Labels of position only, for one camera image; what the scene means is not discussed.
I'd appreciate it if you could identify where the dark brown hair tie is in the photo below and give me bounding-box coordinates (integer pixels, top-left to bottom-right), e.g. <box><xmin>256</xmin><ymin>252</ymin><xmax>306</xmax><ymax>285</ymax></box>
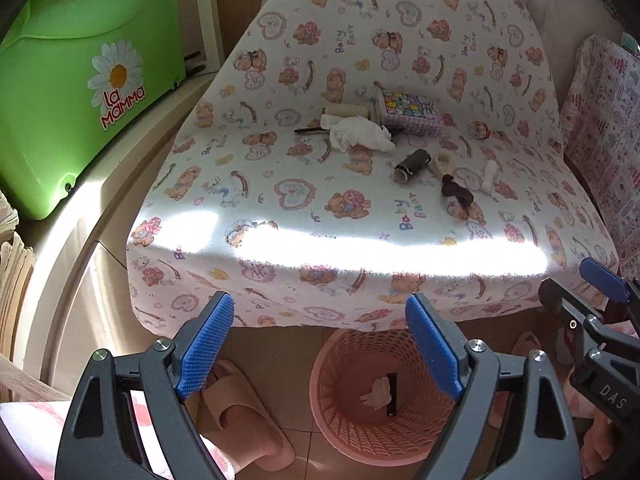
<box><xmin>440</xmin><ymin>173</ymin><xmax>475</xmax><ymax>208</ymax></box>

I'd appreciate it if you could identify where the white paper tube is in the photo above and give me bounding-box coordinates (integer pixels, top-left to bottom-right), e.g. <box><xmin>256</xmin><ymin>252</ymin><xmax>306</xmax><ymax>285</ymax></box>
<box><xmin>480</xmin><ymin>159</ymin><xmax>500</xmax><ymax>194</ymax></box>

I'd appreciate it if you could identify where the black wrapper strip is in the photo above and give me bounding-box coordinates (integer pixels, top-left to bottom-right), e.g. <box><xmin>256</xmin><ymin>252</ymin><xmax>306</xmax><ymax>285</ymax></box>
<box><xmin>386</xmin><ymin>373</ymin><xmax>398</xmax><ymax>417</ymax></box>

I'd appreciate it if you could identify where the black cylinder roll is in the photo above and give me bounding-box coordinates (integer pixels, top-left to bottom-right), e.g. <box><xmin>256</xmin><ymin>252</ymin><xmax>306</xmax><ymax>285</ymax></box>
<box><xmin>393</xmin><ymin>148</ymin><xmax>432</xmax><ymax>184</ymax></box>

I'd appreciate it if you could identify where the pastel patterned small box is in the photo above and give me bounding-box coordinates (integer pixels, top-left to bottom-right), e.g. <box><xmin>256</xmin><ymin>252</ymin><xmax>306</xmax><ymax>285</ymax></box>
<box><xmin>375</xmin><ymin>90</ymin><xmax>444</xmax><ymax>138</ymax></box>

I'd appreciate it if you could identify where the white tissue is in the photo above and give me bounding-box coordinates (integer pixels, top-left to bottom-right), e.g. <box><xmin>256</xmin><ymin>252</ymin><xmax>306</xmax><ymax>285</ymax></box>
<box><xmin>320</xmin><ymin>114</ymin><xmax>396</xmax><ymax>153</ymax></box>

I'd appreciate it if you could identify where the cream thread spool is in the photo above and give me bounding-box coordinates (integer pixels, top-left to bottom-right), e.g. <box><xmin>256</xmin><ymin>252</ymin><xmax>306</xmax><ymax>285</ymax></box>
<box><xmin>322</xmin><ymin>103</ymin><xmax>371</xmax><ymax>119</ymax></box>

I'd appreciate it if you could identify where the pink slipper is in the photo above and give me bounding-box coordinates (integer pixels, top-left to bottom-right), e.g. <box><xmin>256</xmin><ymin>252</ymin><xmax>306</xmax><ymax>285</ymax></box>
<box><xmin>511</xmin><ymin>330</ymin><xmax>542</xmax><ymax>356</ymax></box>
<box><xmin>201</xmin><ymin>360</ymin><xmax>295</xmax><ymax>479</ymax></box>

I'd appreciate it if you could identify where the pink plastic waste basket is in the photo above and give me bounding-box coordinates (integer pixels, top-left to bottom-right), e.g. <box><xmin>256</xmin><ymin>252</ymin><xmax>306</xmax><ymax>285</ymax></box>
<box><xmin>309</xmin><ymin>330</ymin><xmax>452</xmax><ymax>467</ymax></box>

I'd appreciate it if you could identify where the pink print cloth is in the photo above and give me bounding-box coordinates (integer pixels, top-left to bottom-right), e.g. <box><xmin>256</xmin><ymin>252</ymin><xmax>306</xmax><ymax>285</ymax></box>
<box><xmin>561</xmin><ymin>35</ymin><xmax>639</xmax><ymax>278</ymax></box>

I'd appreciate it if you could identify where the bear print cloth cover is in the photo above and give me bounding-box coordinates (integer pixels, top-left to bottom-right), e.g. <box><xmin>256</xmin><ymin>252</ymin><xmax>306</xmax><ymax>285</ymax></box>
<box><xmin>126</xmin><ymin>0</ymin><xmax>617</xmax><ymax>337</ymax></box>

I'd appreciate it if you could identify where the white shelf unit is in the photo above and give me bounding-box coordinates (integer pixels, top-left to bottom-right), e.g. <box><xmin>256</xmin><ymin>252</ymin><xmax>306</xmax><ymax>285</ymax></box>
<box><xmin>177</xmin><ymin>0</ymin><xmax>227</xmax><ymax>79</ymax></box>

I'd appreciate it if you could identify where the green La Mamma storage box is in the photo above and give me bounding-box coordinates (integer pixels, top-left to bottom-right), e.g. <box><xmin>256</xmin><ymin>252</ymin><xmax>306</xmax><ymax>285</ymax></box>
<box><xmin>1</xmin><ymin>0</ymin><xmax>186</xmax><ymax>220</ymax></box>

